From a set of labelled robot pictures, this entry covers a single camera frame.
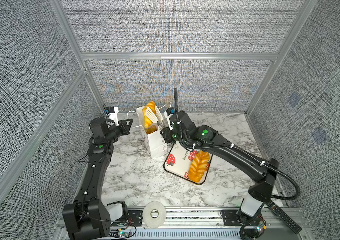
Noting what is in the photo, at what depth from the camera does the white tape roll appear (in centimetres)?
A: 73

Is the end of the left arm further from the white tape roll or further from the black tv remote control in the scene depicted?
the black tv remote control

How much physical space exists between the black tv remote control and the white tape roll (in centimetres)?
55

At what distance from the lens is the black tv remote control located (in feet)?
2.32
